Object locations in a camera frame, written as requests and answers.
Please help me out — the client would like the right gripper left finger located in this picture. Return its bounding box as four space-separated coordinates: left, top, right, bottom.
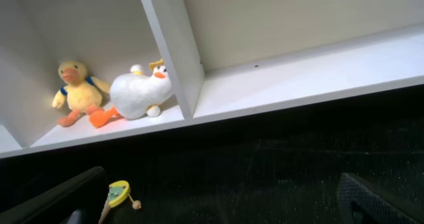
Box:
0 166 111 224

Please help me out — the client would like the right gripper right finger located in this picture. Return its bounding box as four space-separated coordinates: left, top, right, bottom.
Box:
337 172 424 224

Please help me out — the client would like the yellow rattle drum toy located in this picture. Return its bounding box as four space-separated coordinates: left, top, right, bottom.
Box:
98 180 142 224

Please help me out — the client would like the yellow plush duck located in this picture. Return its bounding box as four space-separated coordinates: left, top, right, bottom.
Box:
52 60 112 128

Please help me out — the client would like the white plush duck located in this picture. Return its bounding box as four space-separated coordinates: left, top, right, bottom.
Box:
88 58 175 129

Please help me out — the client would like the white shelf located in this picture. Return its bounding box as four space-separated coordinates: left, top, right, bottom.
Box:
0 0 424 160

